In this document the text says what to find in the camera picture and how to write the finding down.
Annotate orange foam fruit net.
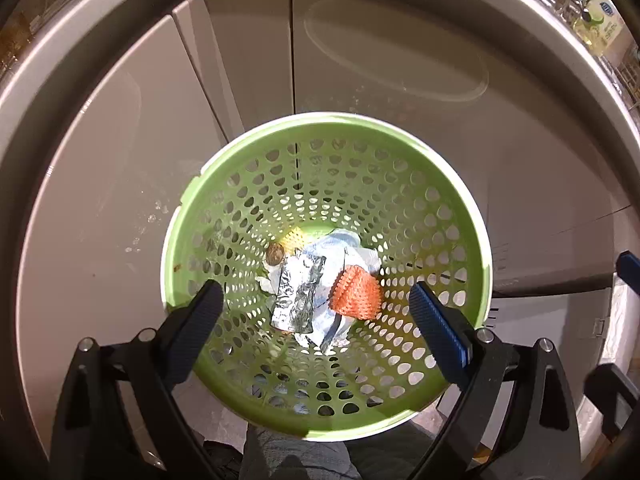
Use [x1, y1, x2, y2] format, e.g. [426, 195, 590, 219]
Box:
[329, 266, 382, 321]

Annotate dish soap bottle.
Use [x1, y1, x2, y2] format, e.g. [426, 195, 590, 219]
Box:
[573, 0, 624, 56]

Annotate white printed tissue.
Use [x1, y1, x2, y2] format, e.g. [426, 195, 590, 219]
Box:
[256, 229, 382, 353]

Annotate green perforated trash basket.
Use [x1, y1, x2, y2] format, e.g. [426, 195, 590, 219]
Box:
[160, 113, 492, 441]

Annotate silver foil wrapper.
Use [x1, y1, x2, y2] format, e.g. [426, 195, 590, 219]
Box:
[271, 252, 326, 334]

